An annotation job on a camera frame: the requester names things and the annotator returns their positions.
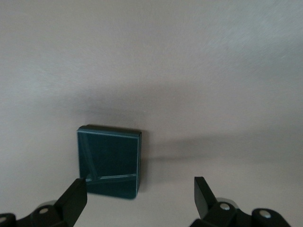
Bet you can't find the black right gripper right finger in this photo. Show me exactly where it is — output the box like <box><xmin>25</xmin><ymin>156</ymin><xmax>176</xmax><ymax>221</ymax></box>
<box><xmin>188</xmin><ymin>176</ymin><xmax>292</xmax><ymax>227</ymax></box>

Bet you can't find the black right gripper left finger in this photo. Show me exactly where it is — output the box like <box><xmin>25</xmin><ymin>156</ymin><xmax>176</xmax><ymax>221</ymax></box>
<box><xmin>0</xmin><ymin>177</ymin><xmax>89</xmax><ymax>227</ymax></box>

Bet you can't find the small black square box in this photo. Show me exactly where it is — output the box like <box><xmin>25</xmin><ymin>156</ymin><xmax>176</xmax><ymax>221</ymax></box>
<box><xmin>76</xmin><ymin>124</ymin><xmax>143</xmax><ymax>201</ymax></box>

